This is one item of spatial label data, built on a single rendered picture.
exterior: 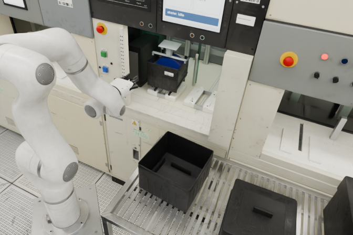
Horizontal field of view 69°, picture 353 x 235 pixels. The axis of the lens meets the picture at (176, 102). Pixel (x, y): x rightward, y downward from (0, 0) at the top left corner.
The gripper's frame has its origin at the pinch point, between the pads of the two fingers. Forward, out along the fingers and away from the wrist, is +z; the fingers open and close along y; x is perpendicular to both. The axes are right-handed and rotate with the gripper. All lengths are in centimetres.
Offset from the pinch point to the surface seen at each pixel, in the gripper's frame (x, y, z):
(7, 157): -119, -131, -9
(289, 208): -33, 89, -14
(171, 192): -33, 39, -30
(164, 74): -12.9, 3.1, 32.9
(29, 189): -119, -86, -24
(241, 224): -33, 71, -31
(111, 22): 21.1, -20.6, 13.9
